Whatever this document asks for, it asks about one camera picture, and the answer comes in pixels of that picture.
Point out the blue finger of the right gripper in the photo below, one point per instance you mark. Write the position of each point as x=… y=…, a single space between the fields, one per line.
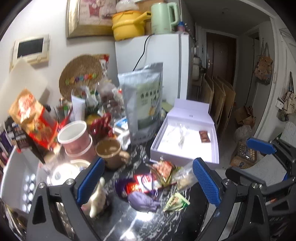
x=261 y=146

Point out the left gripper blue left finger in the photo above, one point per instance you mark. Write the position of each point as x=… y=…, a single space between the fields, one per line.
x=87 y=180

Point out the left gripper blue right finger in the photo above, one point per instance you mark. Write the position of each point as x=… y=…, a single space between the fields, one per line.
x=209 y=180

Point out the clear zip bag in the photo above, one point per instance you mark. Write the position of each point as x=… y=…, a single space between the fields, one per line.
x=185 y=178

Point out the small green candy wrapper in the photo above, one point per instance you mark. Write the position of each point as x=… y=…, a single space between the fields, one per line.
x=176 y=202

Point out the purple silk pouch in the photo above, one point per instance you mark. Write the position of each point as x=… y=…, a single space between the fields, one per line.
x=142 y=202

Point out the white bunny figurine jar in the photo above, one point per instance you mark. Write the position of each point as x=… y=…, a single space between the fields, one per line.
x=97 y=201

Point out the brown ceramic mug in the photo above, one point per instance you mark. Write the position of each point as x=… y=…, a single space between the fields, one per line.
x=111 y=151

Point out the small brown candy packet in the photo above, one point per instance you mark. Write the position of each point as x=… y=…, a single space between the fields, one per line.
x=204 y=137

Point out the orange foil snack packet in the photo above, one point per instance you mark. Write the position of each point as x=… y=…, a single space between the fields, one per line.
x=162 y=171

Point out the pink panda cup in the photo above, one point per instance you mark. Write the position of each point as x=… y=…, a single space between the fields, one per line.
x=76 y=141

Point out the lavender gift box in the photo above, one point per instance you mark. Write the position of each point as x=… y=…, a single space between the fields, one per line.
x=178 y=140

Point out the red flat packet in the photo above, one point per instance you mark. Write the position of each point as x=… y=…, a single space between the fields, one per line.
x=145 y=183

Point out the orange red snack bag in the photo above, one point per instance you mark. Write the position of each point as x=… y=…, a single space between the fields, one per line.
x=35 y=120

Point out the silver green standing pouch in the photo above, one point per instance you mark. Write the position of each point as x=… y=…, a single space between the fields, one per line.
x=142 y=92

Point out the green electric kettle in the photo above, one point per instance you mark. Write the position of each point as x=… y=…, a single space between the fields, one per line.
x=165 y=16

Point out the yellow pot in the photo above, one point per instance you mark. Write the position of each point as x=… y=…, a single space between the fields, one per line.
x=129 y=24

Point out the framed picture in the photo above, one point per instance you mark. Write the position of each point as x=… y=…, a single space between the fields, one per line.
x=89 y=18

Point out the red handled scissors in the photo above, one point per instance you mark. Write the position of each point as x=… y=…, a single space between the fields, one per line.
x=100 y=128

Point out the wall intercom panel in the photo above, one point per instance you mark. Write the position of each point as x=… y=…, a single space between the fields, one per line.
x=34 y=50

